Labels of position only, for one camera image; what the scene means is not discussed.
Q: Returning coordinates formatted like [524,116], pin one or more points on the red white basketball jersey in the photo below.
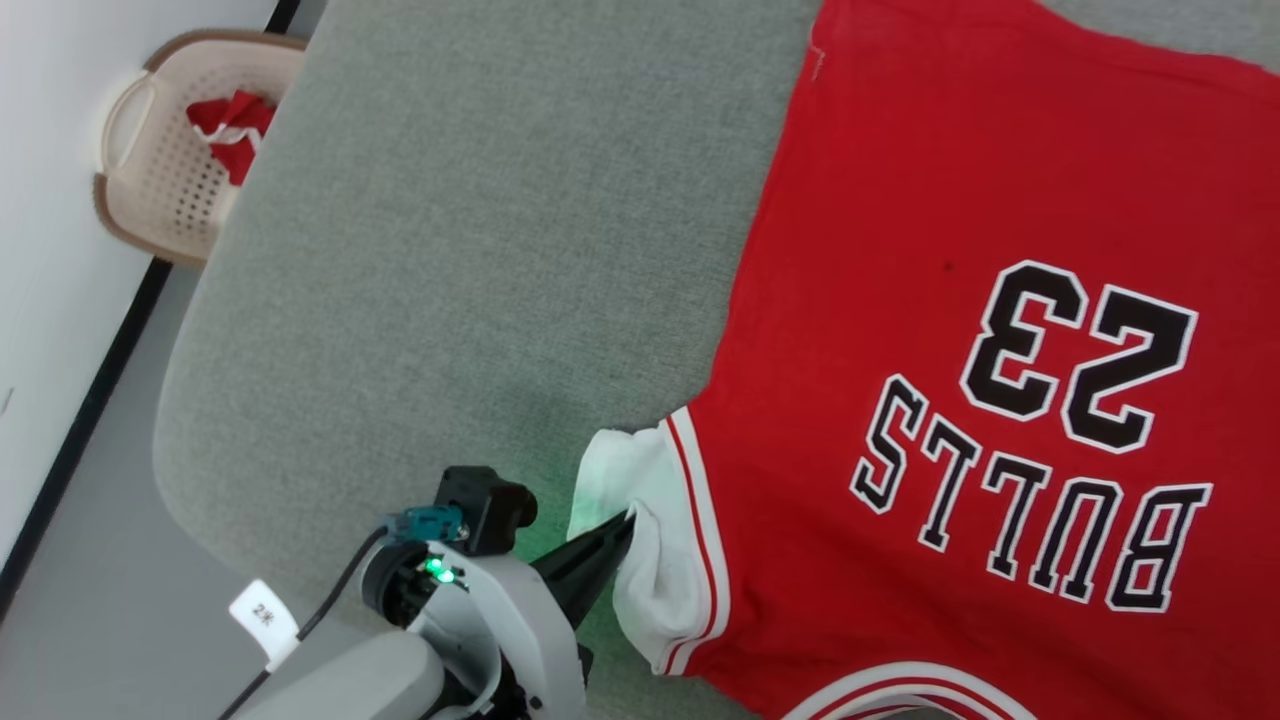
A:
[900,200]

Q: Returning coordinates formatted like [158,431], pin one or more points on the black baseboard strip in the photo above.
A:
[97,395]

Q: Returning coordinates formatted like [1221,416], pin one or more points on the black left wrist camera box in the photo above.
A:
[485,505]

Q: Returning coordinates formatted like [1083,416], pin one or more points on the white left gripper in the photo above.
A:
[520,630]

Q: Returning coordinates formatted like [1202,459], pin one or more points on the red white garment in basket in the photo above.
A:
[235,125]

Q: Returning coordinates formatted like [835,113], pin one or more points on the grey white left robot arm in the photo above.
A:
[350,685]

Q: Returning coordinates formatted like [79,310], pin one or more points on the beige plastic laundry basket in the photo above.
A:
[165,190]

